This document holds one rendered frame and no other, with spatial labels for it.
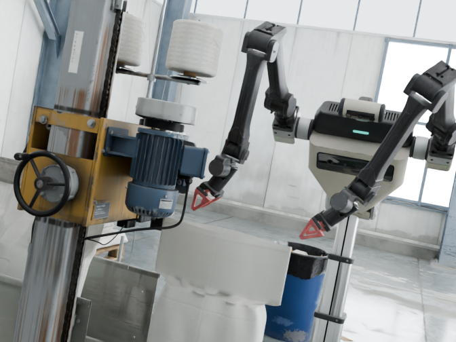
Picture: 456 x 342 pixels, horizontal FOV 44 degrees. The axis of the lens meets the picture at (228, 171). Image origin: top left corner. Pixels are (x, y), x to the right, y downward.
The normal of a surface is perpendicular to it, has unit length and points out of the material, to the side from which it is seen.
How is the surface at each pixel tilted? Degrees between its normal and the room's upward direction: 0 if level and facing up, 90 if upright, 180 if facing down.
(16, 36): 90
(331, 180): 130
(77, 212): 90
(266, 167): 90
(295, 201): 90
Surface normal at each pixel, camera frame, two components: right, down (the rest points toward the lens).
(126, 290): -0.31, 0.00
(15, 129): 0.93, 0.18
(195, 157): 0.10, 0.07
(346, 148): -0.06, -0.75
